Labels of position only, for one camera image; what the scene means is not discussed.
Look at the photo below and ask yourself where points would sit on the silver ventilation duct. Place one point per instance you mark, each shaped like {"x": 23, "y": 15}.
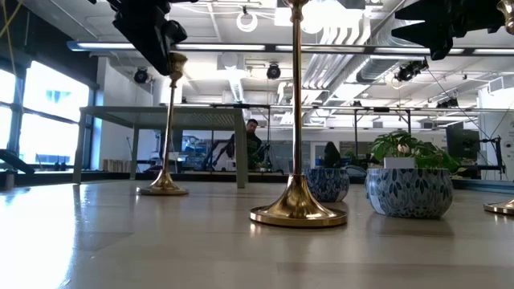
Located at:
{"x": 375, "y": 68}

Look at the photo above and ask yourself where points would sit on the person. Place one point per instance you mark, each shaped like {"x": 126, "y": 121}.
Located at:
{"x": 331, "y": 154}
{"x": 252, "y": 142}

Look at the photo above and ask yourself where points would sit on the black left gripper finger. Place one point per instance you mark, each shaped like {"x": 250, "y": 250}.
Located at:
{"x": 148, "y": 44}
{"x": 176, "y": 31}

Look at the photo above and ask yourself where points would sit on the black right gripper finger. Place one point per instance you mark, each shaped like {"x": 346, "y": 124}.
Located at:
{"x": 429, "y": 20}
{"x": 441, "y": 49}

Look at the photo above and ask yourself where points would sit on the blue patterned candle tin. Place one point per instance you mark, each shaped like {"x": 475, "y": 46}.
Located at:
{"x": 409, "y": 194}
{"x": 333, "y": 184}

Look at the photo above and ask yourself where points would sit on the black background robot arm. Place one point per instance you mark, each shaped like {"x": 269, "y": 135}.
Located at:
{"x": 217, "y": 152}

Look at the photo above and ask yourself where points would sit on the black computer monitor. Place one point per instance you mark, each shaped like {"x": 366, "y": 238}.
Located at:
{"x": 462, "y": 142}

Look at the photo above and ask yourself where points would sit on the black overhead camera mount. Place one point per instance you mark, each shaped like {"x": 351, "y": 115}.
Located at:
{"x": 409, "y": 71}

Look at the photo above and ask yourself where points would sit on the gold candlestick holder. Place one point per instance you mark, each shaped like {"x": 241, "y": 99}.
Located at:
{"x": 297, "y": 200}
{"x": 504, "y": 207}
{"x": 164, "y": 182}

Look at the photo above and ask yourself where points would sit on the overhead bar with light strips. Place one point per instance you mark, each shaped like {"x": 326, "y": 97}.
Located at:
{"x": 221, "y": 47}

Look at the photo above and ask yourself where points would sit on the green perforated metal shelf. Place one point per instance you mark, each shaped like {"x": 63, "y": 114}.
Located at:
{"x": 160, "y": 116}

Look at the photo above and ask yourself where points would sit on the green plant in white pot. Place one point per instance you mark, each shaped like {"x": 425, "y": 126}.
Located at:
{"x": 399, "y": 162}

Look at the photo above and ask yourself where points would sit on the black round hanging camera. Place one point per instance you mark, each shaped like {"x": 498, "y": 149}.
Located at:
{"x": 273, "y": 71}
{"x": 141, "y": 75}

